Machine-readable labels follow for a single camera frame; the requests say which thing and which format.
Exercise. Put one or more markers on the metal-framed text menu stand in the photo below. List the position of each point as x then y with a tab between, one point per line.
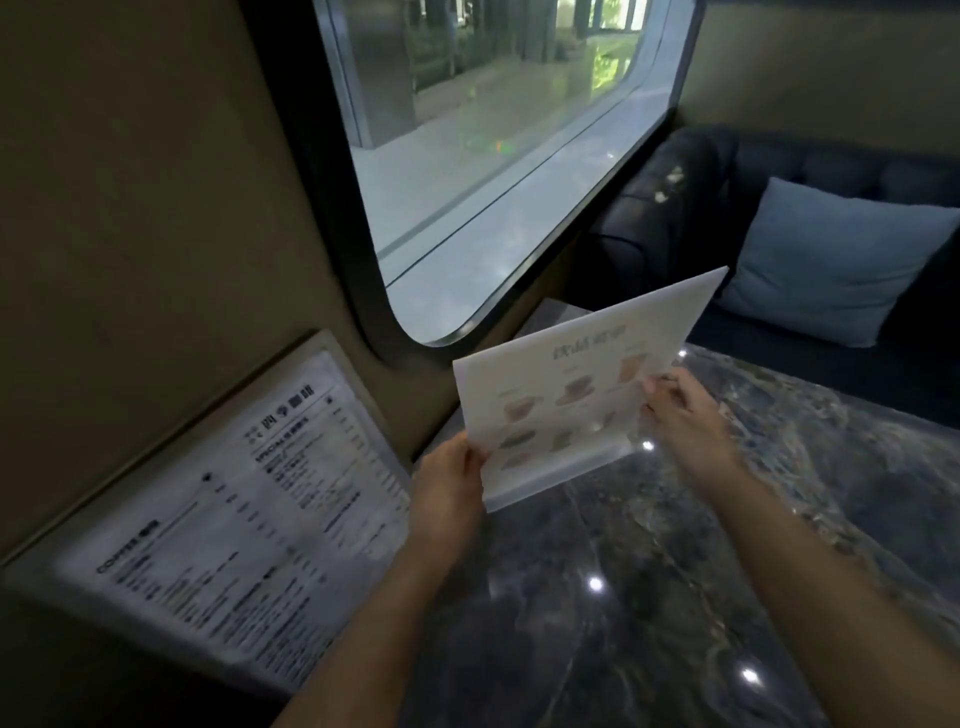
247	510

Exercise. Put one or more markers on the grey-blue cushion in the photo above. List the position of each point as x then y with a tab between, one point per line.
832	262

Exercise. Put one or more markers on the person's right forearm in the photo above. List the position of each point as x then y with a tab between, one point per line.
832	600

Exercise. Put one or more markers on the beige booth partition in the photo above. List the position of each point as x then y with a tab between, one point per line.
825	75

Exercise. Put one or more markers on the person's left forearm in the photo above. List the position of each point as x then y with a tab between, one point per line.
367	645

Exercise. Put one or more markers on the person's left hand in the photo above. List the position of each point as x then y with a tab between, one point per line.
446	502

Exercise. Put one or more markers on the person's right hand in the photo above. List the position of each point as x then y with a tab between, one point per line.
694	435

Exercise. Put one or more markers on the dark tufted leather sofa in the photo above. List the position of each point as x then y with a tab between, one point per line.
675	210

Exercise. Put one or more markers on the clear acrylic picture menu stand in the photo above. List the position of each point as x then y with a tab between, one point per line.
585	352

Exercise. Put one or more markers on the dark marble table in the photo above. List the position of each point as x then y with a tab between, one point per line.
637	600

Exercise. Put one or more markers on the rounded glass window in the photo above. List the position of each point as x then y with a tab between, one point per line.
487	187

